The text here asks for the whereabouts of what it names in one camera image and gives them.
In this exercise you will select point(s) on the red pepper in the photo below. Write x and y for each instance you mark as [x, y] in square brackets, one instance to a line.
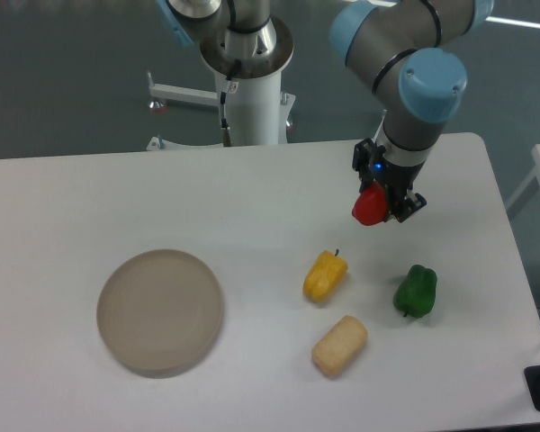
[370, 207]

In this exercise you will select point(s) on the green pepper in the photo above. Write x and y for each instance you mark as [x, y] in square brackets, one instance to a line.
[416, 294]

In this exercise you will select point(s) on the yellow pepper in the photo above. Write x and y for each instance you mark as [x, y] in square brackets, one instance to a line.
[325, 275]

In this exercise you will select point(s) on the beige round plate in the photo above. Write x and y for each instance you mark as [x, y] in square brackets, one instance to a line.
[160, 313]

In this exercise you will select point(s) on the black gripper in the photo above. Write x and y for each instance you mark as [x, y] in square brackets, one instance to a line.
[397, 181]

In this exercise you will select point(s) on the beige bread loaf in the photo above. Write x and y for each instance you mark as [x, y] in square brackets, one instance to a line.
[339, 346]

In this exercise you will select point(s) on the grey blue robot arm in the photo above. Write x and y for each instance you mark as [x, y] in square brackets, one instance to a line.
[397, 53]

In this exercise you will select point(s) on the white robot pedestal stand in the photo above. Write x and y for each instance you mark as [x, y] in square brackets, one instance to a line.
[252, 108]

